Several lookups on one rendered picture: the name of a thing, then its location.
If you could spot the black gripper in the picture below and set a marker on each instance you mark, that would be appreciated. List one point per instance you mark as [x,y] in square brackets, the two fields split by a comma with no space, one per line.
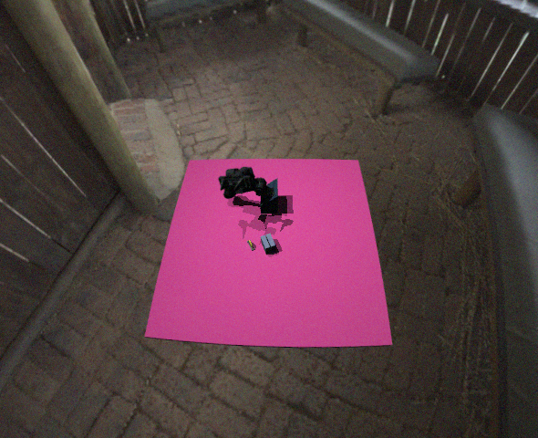
[239,179]

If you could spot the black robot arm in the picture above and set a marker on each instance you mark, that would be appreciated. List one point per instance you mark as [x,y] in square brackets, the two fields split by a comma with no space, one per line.
[259,185]

